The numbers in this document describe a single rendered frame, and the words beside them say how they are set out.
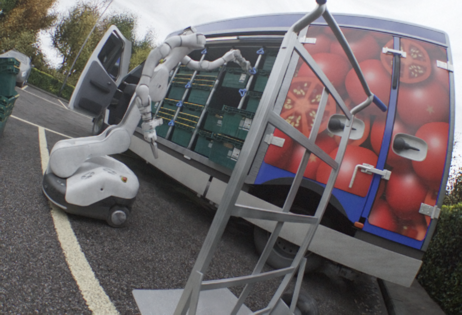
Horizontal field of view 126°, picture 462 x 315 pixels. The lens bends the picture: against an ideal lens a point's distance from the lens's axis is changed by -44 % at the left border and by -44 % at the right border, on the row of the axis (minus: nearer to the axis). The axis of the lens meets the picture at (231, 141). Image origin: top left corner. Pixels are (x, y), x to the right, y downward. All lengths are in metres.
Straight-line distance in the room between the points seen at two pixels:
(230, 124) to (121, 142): 0.95
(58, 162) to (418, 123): 2.40
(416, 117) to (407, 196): 0.58
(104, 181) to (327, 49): 2.02
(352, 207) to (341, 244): 0.27
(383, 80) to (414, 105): 0.33
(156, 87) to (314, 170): 1.26
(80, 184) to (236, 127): 1.28
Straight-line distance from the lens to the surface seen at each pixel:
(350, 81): 1.82
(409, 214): 1.63
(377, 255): 1.63
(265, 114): 0.50
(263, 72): 2.28
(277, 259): 1.81
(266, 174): 1.69
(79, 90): 4.07
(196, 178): 2.07
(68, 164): 1.40
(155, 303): 1.02
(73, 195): 1.31
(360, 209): 1.56
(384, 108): 1.12
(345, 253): 1.60
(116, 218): 1.44
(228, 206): 0.49
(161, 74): 1.48
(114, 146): 1.41
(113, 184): 1.31
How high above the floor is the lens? 0.71
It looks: 5 degrees up
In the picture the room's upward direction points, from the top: 22 degrees clockwise
